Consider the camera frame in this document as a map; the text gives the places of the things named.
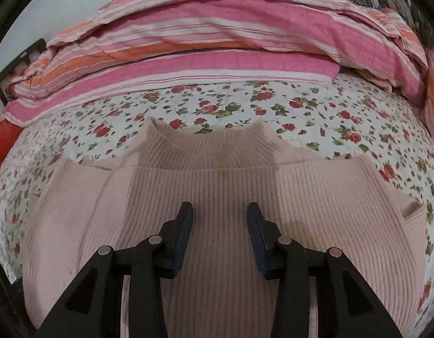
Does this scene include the red pillow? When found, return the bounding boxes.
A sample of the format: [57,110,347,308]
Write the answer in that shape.
[0,120,24,184]

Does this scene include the pink ribbed knit sweater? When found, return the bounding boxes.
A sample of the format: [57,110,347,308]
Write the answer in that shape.
[21,116,429,338]

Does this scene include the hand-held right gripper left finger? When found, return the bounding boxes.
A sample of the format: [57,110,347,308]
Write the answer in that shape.
[34,201,194,338]

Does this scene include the floral bed sheet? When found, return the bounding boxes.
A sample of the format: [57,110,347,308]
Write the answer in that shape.
[0,72,434,338]

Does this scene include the dark wooden slatted headboard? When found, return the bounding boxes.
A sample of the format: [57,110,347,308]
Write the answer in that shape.
[0,39,48,131]

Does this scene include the pink striped quilt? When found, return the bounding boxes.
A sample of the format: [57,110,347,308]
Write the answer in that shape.
[0,0,434,139]

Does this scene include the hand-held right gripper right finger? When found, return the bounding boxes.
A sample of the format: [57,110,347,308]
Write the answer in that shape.
[247,202,404,338]

